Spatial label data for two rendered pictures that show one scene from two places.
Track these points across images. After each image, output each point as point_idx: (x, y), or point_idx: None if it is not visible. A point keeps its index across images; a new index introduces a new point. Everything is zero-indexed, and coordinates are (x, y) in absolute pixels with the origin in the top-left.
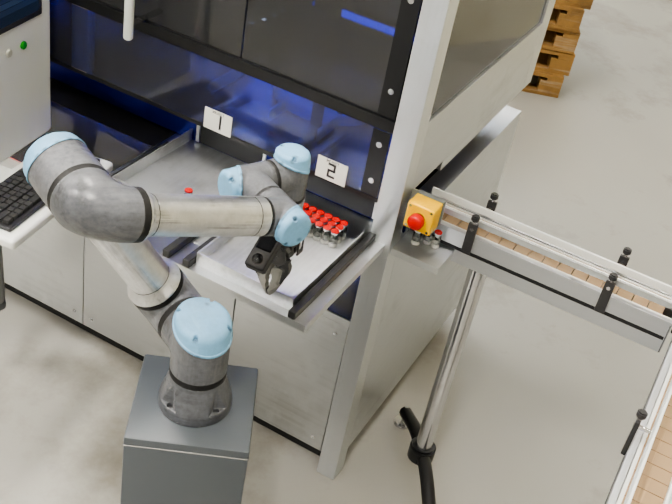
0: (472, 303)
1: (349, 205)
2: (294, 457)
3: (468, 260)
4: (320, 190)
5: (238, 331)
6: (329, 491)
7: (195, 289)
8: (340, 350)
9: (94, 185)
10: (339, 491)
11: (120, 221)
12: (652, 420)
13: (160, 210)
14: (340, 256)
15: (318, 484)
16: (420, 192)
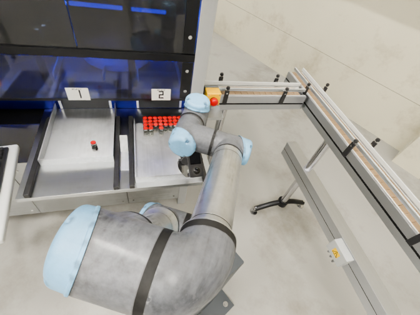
0: (223, 121)
1: (165, 106)
2: (166, 204)
3: (225, 106)
4: (148, 105)
5: None
6: (187, 207)
7: (176, 210)
8: None
9: (193, 270)
10: (189, 205)
11: (228, 273)
12: (344, 139)
13: (229, 224)
14: None
15: (182, 208)
16: (205, 86)
